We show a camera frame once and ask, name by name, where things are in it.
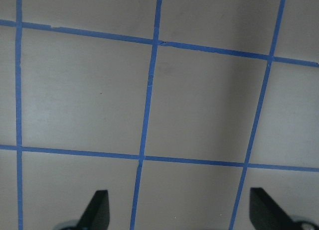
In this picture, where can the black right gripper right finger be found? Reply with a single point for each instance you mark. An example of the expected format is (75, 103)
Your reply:
(266, 214)

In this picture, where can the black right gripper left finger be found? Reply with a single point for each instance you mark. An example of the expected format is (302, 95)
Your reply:
(97, 214)

